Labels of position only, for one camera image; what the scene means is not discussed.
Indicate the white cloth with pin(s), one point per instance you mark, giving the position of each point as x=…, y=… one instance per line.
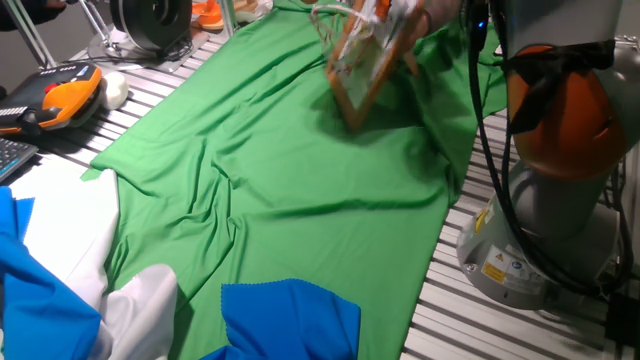
x=70, y=225

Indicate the white rounded object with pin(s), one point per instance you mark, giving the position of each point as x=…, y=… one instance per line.
x=115, y=90

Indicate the blue cloth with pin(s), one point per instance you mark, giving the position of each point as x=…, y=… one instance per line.
x=290, y=320

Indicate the wooden framed toy basketball hoop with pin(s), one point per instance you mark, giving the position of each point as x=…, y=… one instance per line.
x=360, y=60

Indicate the white crumpled plastic item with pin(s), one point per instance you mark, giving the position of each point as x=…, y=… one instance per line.
x=257, y=10

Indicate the hand of black sleeved person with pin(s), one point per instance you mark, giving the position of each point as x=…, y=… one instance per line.
x=56, y=4

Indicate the grey metal rod device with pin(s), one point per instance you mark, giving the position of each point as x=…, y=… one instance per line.
x=100, y=27

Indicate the green cloth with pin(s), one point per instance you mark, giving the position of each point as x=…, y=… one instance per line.
x=300, y=225

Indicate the black keyboard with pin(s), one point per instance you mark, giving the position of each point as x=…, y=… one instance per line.
x=12, y=155

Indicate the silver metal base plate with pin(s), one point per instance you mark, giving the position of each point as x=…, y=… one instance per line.
x=170, y=62

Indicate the orange black teach pendant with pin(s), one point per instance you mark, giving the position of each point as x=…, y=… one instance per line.
x=65, y=97

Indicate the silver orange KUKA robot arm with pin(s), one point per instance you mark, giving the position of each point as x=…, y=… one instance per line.
x=560, y=30

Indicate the hand of seated person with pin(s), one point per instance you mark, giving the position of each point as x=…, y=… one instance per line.
x=440, y=17

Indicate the forearm in black sleeve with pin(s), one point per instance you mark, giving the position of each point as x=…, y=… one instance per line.
x=20, y=15

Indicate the grey slanted metal post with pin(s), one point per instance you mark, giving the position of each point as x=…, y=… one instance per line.
x=32, y=35

